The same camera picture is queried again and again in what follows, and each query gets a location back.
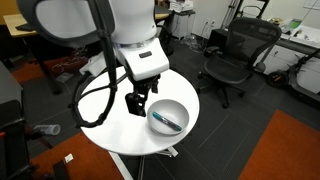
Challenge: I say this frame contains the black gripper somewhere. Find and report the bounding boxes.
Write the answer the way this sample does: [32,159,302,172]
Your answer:
[125,75,161,117]

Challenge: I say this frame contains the teal marker pen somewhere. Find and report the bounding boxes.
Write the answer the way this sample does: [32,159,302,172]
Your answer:
[152,112,182,131]

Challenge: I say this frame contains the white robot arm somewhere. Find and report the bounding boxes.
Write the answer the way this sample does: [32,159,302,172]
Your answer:
[16,0,169,116]

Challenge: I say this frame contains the white bowl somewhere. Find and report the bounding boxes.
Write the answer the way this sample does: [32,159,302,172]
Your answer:
[147,99,189,136]

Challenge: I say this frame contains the round white table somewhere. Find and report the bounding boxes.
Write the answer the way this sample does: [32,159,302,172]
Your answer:
[81,70,200,156]

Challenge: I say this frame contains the clear plastic bottle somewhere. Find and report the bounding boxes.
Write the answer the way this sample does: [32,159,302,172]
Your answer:
[35,124,61,136]

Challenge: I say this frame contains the black mesh office chair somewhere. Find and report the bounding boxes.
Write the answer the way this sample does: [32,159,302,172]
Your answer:
[198,17,282,108]

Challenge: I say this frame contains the white cabinet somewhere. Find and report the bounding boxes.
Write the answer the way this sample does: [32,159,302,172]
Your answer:
[169,0,195,39]

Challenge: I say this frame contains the wooden desk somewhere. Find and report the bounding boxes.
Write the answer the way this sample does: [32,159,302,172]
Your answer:
[2,13,64,94]

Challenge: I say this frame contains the electric scooter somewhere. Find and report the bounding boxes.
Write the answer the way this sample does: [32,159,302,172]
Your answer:
[266,48,320,103]

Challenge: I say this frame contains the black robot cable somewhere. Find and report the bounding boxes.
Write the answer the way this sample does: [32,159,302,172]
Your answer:
[68,0,129,129]

